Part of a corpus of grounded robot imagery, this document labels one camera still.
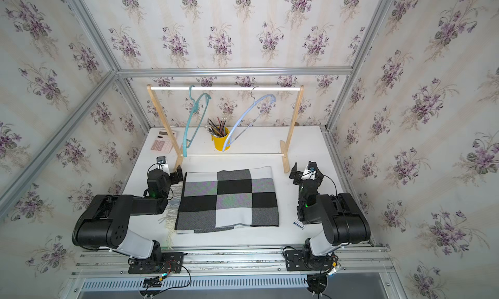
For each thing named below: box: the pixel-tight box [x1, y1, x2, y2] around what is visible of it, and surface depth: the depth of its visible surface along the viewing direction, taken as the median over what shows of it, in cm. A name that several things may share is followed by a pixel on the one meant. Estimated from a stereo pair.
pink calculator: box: [150, 130, 177, 155], surface depth 113 cm
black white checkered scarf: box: [174, 166, 280, 234], surface depth 88 cm
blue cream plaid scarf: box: [158, 181, 184, 250], surface depth 85 cm
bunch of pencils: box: [204, 116, 228, 138], surface depth 106 cm
